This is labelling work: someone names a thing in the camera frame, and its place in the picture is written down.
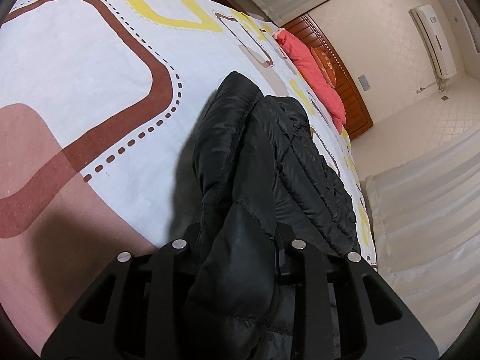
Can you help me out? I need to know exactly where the black puffer jacket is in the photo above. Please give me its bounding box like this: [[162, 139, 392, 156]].
[[190, 72, 360, 359]]

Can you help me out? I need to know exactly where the white side curtain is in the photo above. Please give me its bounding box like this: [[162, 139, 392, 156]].
[[364, 128, 479, 353]]

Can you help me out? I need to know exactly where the wooden headboard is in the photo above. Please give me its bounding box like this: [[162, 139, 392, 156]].
[[283, 14, 374, 140]]

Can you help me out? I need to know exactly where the pink pillow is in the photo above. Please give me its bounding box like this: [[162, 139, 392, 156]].
[[272, 28, 347, 134]]

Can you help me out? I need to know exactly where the white patterned bed sheet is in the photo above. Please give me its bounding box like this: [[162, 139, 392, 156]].
[[1, 0, 377, 353]]

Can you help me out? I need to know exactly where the orange patterned cushion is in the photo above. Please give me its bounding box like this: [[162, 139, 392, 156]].
[[310, 47, 337, 89]]

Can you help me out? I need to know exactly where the wooden nightstand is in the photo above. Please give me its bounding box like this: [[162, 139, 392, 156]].
[[211, 0, 244, 12]]

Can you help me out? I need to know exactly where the grey wall switch panel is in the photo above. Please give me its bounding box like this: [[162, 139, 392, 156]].
[[358, 75, 371, 91]]

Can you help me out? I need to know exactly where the white wall air conditioner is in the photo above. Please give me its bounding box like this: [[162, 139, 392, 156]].
[[409, 4, 456, 80]]

